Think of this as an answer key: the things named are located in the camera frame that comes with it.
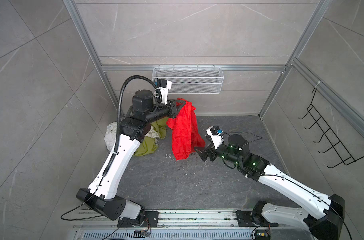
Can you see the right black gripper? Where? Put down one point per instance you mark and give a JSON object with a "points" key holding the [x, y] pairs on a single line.
{"points": [[211, 149]]}

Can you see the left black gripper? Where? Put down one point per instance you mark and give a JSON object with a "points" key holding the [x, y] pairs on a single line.
{"points": [[172, 109]]}

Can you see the red cloth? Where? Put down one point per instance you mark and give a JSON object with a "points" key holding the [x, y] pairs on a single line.
{"points": [[185, 134]]}

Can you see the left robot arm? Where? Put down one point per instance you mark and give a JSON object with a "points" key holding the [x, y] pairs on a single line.
{"points": [[101, 194]]}

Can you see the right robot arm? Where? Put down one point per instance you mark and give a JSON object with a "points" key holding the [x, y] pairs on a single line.
{"points": [[319, 214]]}

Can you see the white floral patterned cloth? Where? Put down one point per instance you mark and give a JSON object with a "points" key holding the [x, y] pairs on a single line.
{"points": [[152, 133]]}

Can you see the green cloth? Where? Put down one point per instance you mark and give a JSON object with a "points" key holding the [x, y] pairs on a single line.
{"points": [[150, 145]]}

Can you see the plain white cloth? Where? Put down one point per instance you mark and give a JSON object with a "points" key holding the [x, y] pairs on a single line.
{"points": [[110, 136]]}

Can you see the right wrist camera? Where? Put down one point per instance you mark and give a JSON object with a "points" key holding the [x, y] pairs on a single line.
{"points": [[216, 136]]}

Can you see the white wire mesh basket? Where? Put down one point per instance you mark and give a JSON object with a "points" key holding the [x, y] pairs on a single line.
{"points": [[191, 80]]}

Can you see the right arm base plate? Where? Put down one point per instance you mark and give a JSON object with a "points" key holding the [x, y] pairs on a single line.
{"points": [[245, 219]]}

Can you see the aluminium mounting rail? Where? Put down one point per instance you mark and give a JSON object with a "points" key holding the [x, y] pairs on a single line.
{"points": [[217, 218]]}

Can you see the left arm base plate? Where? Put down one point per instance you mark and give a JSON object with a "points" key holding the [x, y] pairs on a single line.
{"points": [[149, 218]]}

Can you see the black wire hook rack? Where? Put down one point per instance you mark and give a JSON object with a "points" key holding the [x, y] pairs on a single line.
{"points": [[329, 135]]}

